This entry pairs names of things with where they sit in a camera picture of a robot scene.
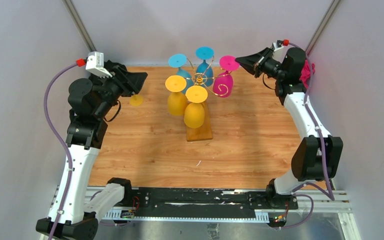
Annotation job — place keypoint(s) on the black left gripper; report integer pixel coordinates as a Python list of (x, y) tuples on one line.
[(132, 81)]

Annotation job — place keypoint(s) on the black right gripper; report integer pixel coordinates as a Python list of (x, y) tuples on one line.
[(254, 60)]

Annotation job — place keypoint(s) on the yellow wine glass taken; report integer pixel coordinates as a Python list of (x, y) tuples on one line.
[(136, 100)]

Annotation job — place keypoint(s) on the pink wine glass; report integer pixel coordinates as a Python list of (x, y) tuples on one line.
[(224, 82)]

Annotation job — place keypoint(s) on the teal wine glass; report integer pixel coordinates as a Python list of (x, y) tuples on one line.
[(206, 54), (178, 61)]

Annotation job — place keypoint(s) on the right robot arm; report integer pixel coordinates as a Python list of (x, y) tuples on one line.
[(318, 154)]

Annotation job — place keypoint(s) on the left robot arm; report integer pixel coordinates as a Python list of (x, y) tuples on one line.
[(90, 100)]

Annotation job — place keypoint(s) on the yellow wine glass left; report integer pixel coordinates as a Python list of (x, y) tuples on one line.
[(177, 101)]

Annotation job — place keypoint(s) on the yellow wine glass front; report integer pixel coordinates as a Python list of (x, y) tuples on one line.
[(194, 114)]

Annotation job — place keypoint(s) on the wooden rack base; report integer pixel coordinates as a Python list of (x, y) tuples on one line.
[(202, 133)]

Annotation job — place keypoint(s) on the pink cloth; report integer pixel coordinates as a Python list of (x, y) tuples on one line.
[(305, 74)]

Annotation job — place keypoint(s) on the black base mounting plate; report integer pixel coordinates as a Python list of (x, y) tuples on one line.
[(199, 203)]

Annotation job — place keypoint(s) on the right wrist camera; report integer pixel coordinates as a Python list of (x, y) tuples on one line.
[(277, 45)]

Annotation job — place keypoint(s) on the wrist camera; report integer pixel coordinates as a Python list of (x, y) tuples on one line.
[(277, 45), (95, 65)]

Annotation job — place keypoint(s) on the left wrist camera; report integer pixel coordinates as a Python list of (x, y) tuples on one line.
[(95, 65)]

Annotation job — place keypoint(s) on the gold wire glass rack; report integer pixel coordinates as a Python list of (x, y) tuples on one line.
[(197, 77)]

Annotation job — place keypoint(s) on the right corner frame post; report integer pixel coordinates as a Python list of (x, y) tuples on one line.
[(329, 13)]

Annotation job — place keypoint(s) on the corner frame post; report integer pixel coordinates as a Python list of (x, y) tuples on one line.
[(329, 13), (76, 18)]

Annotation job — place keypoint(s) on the left corner frame post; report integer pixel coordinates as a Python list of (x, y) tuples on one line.
[(76, 18)]

